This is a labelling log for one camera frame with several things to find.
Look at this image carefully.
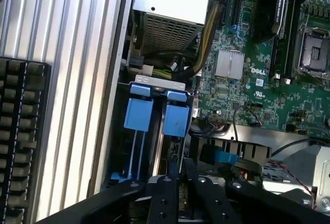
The metal CPU socket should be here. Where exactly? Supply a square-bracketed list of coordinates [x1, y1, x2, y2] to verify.
[295, 25, 330, 81]

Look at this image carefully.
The thin black wire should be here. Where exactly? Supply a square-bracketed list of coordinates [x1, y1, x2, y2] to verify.
[231, 104, 264, 142]

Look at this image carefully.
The black RAM slot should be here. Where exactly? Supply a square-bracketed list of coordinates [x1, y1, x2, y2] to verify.
[283, 0, 302, 82]
[268, 0, 287, 80]

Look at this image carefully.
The yellow and black wire bundle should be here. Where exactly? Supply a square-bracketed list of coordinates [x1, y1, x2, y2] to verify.
[190, 0, 225, 78]

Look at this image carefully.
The green Dell motherboard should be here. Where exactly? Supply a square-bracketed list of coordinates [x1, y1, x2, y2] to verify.
[190, 0, 330, 139]

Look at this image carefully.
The grey metal drive cage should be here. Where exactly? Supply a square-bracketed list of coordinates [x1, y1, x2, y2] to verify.
[261, 144, 330, 213]

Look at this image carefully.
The blue SATA cable connector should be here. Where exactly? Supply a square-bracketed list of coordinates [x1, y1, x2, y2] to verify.
[201, 144, 238, 165]

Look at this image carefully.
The red and black twisted wire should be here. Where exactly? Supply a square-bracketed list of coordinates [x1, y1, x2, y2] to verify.
[267, 159, 318, 211]

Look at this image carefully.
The open metal PC case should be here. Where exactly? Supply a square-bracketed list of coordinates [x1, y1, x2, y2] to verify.
[85, 0, 330, 224]

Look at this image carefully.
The black expansion slot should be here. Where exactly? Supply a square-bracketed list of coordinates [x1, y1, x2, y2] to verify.
[230, 0, 244, 28]

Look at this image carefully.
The black disk bay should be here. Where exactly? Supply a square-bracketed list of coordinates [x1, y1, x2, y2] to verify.
[107, 74, 197, 185]

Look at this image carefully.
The black computer keyboard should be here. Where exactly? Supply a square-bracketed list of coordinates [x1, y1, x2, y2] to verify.
[0, 56, 53, 224]

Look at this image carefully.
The blue disk carrier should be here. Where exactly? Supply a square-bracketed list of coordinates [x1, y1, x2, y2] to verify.
[110, 81, 155, 181]
[161, 90, 196, 137]

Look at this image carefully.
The black Nvidia graphics card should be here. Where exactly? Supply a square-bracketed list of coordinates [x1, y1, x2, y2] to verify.
[250, 0, 290, 45]

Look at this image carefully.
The silver power supply unit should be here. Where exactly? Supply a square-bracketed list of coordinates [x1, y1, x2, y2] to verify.
[131, 0, 214, 56]

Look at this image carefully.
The silver chipset heatsink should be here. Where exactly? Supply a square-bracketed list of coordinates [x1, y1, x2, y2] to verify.
[214, 49, 244, 80]

